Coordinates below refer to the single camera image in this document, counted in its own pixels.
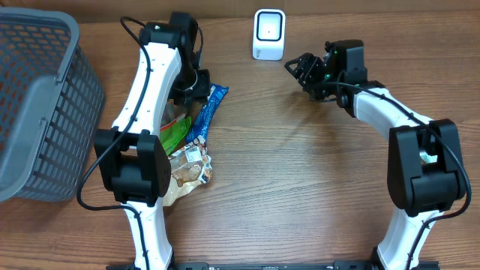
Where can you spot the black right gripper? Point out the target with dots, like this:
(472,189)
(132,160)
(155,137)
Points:
(304,64)

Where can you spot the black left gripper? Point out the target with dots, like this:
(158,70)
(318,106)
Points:
(203,91)

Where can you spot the green red snack bag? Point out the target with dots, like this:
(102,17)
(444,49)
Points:
(174,126)

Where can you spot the blue snack bar wrapper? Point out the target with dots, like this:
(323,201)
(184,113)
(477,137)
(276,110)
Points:
(200,127)

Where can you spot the beige brown snack pouch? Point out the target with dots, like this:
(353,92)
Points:
(191,167)

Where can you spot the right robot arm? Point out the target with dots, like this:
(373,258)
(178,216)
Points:
(426,178)

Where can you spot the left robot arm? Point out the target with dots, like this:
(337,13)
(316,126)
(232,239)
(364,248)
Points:
(132,162)

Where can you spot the white barcode scanner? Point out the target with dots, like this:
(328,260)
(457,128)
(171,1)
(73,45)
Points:
(268,34)

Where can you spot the grey plastic mesh basket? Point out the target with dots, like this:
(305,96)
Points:
(51,104)

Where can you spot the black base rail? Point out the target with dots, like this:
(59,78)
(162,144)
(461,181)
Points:
(270,266)

